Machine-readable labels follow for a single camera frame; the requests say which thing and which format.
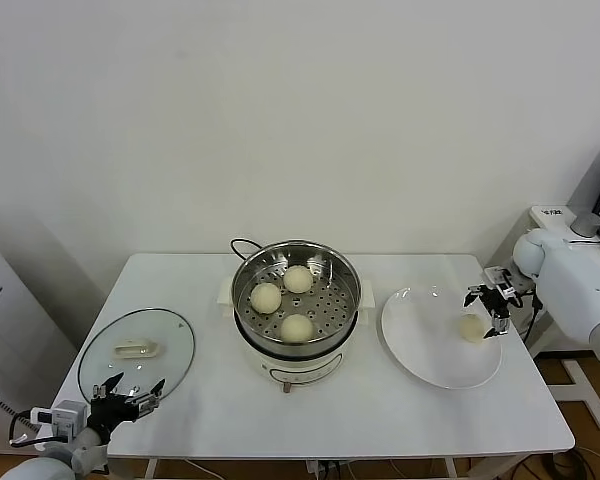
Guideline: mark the white cabinet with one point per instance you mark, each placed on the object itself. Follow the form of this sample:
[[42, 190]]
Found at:
[[10, 325]]

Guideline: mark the grey cylindrical speaker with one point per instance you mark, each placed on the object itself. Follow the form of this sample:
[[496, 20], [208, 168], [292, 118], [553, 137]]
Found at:
[[586, 223]]

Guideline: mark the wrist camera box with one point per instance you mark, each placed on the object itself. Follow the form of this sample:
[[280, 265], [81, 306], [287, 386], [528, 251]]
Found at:
[[62, 415], [497, 277]]

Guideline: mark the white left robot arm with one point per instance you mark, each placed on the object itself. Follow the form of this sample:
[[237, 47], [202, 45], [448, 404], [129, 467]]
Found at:
[[40, 467]]

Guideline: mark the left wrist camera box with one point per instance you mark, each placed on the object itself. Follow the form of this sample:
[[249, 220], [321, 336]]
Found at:
[[62, 415]]

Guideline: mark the perforated steel steamer basket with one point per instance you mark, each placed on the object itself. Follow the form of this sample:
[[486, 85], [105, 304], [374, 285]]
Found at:
[[330, 305]]

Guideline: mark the cream electric cooker base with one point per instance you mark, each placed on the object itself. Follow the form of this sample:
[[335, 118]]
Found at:
[[300, 370]]

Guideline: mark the white table frame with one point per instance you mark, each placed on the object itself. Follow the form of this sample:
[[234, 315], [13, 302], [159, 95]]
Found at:
[[150, 470]]

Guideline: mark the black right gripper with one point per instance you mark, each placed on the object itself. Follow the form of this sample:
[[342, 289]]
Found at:
[[497, 302]]

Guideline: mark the white round plate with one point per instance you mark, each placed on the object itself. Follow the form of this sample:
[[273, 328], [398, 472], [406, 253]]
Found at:
[[420, 345]]

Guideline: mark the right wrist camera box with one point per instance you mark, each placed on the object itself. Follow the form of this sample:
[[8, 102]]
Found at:
[[497, 277]]

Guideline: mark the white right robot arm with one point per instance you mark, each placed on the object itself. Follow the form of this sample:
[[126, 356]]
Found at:
[[570, 290]]

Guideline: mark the glass pot lid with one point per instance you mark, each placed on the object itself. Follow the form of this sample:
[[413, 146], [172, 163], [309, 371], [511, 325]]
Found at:
[[140, 350]]

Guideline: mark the white steamed baozi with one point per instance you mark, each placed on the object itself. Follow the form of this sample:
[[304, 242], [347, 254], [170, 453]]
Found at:
[[266, 297], [471, 328], [296, 328], [298, 279]]

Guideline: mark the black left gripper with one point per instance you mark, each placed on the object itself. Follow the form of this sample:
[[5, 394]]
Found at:
[[109, 414]]

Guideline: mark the white side desk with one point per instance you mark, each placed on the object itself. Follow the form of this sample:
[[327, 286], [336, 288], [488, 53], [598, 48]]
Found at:
[[580, 385]]

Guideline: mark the white power strip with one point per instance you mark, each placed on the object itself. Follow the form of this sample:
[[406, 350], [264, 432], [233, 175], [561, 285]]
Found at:
[[316, 470]]

